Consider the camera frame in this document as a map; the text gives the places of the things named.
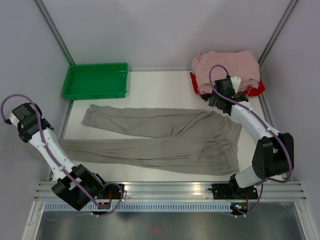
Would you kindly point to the left aluminium frame post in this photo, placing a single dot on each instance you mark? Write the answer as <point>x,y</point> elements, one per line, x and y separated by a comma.
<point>54,30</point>

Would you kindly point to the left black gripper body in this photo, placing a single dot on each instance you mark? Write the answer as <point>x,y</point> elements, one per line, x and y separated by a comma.
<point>52,128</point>

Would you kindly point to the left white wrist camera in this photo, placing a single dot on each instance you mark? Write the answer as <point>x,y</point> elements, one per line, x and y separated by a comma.
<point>12,120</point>

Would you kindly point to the dark patterned folded garment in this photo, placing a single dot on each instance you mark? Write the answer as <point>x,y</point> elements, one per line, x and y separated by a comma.
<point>205,97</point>

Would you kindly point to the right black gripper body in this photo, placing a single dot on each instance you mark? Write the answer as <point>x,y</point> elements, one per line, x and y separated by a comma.
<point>217,104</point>

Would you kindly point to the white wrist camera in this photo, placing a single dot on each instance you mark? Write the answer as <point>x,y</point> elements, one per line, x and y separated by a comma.
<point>236,81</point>
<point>12,120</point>

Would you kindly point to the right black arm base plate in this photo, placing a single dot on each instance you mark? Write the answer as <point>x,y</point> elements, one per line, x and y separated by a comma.
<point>223,191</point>

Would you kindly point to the pink folded trousers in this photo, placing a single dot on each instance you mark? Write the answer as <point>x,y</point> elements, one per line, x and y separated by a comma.
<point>241,64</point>

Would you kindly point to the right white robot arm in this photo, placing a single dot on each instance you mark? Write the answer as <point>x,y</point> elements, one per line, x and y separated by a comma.
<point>274,151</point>

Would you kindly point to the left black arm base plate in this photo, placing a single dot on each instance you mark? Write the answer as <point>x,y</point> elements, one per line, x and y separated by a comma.
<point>112,192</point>

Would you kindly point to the red folded garment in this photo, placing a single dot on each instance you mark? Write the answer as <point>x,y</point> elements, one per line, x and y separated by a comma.
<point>249,92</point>

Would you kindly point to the aluminium mounting rail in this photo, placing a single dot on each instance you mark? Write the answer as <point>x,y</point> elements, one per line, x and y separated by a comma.
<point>199,191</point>

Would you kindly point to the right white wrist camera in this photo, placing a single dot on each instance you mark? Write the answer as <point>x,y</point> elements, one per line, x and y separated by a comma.
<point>236,81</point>

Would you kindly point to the aluminium frame post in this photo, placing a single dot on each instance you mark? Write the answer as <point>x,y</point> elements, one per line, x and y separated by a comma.
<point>278,30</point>
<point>54,30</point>

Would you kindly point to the right aluminium frame post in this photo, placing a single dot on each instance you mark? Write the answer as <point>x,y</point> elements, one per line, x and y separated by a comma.
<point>278,30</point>

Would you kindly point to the slotted grey cable duct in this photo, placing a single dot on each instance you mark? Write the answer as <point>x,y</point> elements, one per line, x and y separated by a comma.
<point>165,207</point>

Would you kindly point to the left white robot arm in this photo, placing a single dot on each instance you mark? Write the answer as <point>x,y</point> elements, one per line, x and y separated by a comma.
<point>75,184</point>

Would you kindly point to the green plastic tray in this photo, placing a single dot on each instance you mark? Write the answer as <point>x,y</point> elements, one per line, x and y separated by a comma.
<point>96,81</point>

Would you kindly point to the grey trousers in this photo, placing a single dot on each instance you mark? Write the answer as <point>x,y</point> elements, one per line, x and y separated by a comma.
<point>187,141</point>

